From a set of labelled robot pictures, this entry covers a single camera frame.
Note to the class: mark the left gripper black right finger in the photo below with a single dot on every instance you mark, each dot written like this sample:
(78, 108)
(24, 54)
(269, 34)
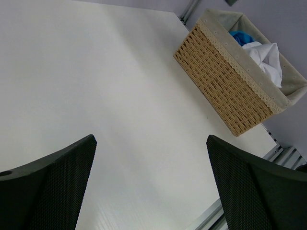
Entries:
(259, 191)

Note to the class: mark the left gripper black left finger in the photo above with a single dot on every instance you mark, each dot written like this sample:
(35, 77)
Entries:
(47, 194)

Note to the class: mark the white t shirt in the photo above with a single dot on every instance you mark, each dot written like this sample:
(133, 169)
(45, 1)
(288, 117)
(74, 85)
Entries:
(267, 58)

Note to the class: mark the bright blue t shirt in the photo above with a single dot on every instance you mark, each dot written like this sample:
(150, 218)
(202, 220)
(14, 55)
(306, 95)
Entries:
(241, 37)

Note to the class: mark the wicker laundry basket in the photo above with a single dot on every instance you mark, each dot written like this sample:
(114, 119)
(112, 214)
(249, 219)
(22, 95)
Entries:
(237, 88)

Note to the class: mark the aluminium mounting rail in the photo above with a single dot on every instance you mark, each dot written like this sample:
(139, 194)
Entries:
(239, 191)

